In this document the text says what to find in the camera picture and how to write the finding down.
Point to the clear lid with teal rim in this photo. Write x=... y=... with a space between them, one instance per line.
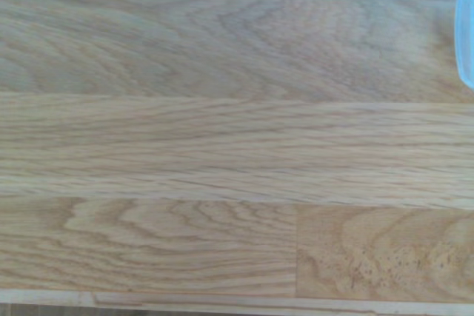
x=467 y=35

